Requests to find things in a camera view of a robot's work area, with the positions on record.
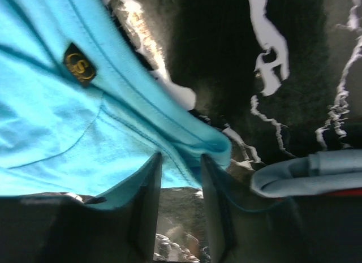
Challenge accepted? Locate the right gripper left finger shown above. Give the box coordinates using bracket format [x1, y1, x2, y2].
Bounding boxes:
[1, 153, 162, 262]

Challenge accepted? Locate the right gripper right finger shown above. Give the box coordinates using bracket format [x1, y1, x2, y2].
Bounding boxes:
[201, 155, 361, 262]

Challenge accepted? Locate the cyan polo shirt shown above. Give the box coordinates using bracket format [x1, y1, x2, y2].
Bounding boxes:
[1, 0, 231, 196]

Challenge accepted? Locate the folded grey-blue shirt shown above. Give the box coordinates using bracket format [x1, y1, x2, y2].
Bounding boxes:
[251, 149, 361, 198]

